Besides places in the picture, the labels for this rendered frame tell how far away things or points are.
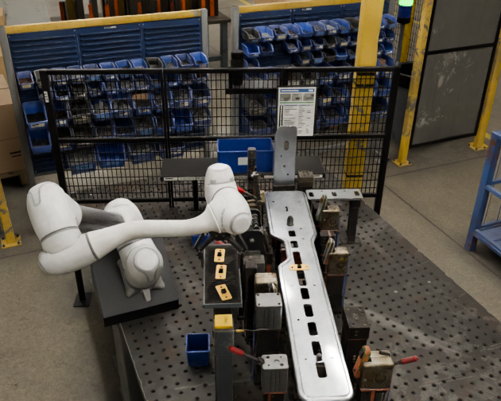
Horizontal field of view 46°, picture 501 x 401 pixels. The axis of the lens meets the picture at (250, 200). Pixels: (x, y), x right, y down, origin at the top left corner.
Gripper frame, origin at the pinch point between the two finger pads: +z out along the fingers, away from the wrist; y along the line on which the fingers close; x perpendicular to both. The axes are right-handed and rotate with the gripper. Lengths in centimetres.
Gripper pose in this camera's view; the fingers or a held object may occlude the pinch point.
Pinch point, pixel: (220, 263)
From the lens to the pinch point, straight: 224.3
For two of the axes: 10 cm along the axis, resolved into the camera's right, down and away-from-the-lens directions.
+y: 10.0, 0.2, -0.1
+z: -0.1, 8.6, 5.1
